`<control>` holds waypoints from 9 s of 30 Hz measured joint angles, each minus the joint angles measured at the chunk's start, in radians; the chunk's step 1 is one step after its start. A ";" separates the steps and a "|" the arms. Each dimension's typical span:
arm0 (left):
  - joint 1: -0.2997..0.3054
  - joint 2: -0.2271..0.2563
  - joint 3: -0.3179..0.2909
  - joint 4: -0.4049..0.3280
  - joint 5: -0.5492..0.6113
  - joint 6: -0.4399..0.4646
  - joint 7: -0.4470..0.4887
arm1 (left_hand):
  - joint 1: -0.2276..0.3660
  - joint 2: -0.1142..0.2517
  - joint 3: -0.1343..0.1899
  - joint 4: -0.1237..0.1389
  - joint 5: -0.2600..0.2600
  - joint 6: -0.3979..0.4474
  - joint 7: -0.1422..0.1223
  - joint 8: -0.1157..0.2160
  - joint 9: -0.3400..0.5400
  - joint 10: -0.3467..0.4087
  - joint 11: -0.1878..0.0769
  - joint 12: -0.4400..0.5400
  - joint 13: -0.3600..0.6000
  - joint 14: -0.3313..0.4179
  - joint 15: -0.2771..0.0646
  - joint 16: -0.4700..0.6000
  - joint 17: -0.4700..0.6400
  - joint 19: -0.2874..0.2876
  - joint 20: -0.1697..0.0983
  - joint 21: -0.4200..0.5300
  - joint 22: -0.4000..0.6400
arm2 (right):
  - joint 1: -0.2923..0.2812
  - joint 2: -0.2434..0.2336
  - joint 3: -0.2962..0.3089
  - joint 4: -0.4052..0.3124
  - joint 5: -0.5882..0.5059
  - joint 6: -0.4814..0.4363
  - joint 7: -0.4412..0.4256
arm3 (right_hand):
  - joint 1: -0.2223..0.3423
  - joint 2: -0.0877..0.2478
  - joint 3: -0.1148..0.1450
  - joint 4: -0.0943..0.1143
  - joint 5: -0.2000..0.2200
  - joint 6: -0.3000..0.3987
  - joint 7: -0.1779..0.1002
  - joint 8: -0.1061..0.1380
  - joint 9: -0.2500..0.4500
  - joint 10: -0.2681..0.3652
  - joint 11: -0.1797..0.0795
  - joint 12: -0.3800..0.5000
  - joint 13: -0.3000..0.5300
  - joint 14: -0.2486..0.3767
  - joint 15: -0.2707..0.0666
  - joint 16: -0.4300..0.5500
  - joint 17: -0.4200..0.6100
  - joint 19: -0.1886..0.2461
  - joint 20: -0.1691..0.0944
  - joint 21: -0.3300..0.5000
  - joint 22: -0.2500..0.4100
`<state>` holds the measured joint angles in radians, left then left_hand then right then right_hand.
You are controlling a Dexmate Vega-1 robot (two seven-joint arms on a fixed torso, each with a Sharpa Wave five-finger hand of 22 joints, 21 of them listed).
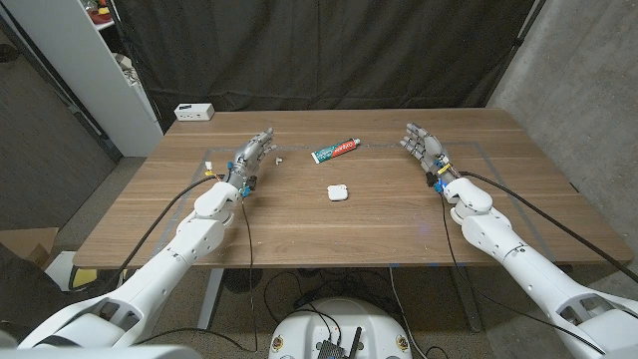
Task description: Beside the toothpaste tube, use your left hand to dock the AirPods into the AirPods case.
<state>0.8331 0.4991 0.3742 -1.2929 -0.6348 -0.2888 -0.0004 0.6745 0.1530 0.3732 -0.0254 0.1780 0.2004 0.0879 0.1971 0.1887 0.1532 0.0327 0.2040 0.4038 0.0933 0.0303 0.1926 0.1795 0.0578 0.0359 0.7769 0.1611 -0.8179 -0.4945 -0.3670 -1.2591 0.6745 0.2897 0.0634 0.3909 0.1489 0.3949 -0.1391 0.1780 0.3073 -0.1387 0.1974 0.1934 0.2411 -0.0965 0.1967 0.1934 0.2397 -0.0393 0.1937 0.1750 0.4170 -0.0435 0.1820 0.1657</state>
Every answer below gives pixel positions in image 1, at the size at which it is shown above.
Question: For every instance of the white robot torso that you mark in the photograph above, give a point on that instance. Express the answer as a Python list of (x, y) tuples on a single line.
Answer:
[(339, 324)]

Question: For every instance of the white table leg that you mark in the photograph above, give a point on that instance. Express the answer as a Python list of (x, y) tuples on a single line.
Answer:
[(212, 299)]

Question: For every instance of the red bowl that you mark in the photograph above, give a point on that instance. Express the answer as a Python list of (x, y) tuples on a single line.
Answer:
[(101, 17)]

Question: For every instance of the brown cardboard box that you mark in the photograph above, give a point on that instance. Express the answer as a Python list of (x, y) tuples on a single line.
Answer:
[(27, 244)]

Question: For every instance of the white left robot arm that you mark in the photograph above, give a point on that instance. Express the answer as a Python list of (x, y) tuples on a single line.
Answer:
[(164, 264)]

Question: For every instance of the round black floor fan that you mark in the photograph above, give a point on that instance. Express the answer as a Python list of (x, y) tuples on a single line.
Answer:
[(242, 279)]

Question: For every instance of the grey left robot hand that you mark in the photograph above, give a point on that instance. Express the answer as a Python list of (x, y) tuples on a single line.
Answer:
[(246, 162)]

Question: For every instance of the white shelf cabinet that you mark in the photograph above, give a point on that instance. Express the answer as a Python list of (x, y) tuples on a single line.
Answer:
[(85, 65)]

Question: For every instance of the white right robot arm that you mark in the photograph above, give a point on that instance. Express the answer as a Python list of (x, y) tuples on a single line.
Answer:
[(523, 264)]

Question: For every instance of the white box on floor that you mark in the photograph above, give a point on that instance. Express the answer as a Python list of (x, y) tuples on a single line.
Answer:
[(194, 111)]

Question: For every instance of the teal red toothpaste tube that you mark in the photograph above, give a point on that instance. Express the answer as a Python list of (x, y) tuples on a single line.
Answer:
[(335, 150)]

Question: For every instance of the black curtain backdrop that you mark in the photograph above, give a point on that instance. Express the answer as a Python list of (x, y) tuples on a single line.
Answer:
[(324, 50)]

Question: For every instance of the grey table leg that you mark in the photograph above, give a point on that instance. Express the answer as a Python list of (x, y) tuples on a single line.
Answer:
[(466, 299)]

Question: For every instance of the white AirPods case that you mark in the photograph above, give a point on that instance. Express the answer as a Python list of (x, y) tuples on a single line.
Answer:
[(337, 192)]

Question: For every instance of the white robot chest cover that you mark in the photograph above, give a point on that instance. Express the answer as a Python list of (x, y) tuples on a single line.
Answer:
[(99, 353)]

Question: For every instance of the yellow black floor item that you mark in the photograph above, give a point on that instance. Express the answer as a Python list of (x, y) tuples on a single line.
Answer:
[(84, 277)]

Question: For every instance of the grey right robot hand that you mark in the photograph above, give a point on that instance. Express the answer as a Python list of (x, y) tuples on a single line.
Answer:
[(428, 149)]

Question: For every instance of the black device with antenna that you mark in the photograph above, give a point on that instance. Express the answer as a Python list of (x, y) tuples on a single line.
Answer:
[(331, 350)]

